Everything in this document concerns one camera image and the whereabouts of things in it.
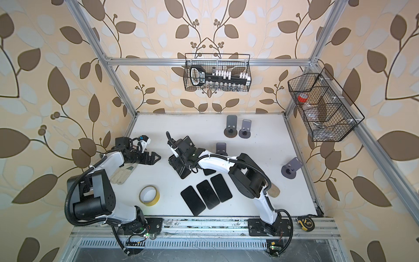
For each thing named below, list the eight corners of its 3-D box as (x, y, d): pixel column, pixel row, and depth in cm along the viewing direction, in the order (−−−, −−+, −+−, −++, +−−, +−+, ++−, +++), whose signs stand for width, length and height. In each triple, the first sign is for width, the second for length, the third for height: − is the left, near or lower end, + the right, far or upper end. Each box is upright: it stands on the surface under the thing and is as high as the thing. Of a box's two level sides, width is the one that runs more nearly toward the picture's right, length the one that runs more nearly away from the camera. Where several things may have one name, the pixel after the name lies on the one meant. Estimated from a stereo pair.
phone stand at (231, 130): (224, 137, 109) (224, 125, 99) (223, 127, 115) (224, 114, 105) (236, 137, 109) (238, 125, 99) (235, 127, 115) (236, 114, 105)
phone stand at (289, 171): (289, 181, 90) (295, 174, 83) (280, 172, 94) (285, 164, 87) (299, 173, 94) (306, 165, 86) (290, 164, 97) (296, 156, 90)
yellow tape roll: (139, 206, 83) (136, 204, 79) (144, 188, 88) (141, 185, 85) (157, 206, 83) (155, 204, 79) (161, 188, 88) (159, 185, 85)
